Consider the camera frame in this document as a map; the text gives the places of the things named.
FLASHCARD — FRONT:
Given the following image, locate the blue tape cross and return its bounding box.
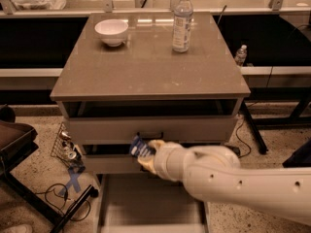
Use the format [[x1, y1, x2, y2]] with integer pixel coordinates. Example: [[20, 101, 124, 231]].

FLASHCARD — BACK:
[[58, 166, 85, 195]]

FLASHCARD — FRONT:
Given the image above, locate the clear water bottle on counter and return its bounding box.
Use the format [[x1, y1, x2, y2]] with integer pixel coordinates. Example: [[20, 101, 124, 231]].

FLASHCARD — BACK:
[[172, 0, 193, 52]]

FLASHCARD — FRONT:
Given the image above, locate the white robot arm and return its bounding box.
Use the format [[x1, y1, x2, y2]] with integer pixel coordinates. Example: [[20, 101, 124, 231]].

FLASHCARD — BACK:
[[132, 140, 311, 225]]

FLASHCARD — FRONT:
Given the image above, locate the grey drawer cabinet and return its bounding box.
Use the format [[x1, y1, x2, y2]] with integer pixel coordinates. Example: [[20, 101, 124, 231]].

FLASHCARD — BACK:
[[50, 11, 252, 233]]

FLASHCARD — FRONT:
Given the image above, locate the black chair on left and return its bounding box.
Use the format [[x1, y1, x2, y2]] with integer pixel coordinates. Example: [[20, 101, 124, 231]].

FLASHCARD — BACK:
[[0, 105, 61, 225]]

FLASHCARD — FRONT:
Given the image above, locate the black cable on floor right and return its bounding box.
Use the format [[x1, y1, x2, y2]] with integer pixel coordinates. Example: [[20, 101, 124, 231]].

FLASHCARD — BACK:
[[234, 115, 253, 160]]

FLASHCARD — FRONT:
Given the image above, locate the small water bottle behind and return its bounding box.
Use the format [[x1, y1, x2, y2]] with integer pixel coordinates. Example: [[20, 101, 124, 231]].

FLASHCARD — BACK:
[[234, 45, 247, 66]]

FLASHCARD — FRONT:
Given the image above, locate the black cable on floor left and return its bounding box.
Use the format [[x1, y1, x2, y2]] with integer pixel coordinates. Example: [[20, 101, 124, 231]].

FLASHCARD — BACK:
[[35, 183, 92, 222]]

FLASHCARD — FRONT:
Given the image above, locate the middle drawer with handle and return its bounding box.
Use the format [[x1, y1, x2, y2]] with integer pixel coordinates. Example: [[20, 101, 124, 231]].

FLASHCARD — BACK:
[[82, 152, 223, 175]]

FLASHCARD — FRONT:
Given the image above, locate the drawer with handle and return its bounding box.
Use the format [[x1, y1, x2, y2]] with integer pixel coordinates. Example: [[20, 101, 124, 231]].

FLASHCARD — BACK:
[[64, 116, 237, 145], [82, 152, 223, 175]]

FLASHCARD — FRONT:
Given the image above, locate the dark office chair right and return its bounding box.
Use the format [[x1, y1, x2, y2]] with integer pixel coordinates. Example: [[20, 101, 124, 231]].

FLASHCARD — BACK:
[[283, 140, 311, 168]]

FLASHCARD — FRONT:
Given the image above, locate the wire basket with items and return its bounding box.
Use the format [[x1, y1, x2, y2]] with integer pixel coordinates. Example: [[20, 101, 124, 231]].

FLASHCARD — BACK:
[[51, 123, 83, 168]]

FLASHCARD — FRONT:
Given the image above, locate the black stand leg left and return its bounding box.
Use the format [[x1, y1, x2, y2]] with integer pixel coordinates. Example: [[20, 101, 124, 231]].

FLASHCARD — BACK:
[[50, 185, 98, 233]]

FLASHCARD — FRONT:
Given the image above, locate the black power adapter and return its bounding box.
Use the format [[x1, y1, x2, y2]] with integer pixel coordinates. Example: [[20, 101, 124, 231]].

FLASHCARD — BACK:
[[227, 146, 241, 156]]

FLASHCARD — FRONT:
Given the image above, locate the white ceramic bowl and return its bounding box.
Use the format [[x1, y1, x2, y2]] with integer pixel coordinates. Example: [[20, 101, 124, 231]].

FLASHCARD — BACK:
[[94, 19, 128, 47]]

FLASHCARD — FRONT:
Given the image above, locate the open bottom drawer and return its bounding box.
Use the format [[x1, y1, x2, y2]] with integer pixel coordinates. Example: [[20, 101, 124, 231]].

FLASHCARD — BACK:
[[94, 173, 211, 233]]

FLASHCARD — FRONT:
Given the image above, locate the black cable on floor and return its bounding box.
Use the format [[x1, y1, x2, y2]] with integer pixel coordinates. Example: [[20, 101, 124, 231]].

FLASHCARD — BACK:
[[234, 115, 253, 160], [35, 183, 92, 222]]

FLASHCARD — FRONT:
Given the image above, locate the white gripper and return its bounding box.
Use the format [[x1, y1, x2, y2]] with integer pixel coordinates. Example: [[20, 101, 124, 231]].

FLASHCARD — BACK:
[[137, 140, 188, 182]]

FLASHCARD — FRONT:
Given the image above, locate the top drawer with handle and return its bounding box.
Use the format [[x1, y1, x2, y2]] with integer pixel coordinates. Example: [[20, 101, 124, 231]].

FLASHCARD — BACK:
[[64, 116, 237, 145]]

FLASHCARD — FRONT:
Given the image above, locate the black table leg right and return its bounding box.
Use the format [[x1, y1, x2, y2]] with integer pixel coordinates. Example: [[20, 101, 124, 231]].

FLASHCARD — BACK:
[[241, 102, 268, 155]]

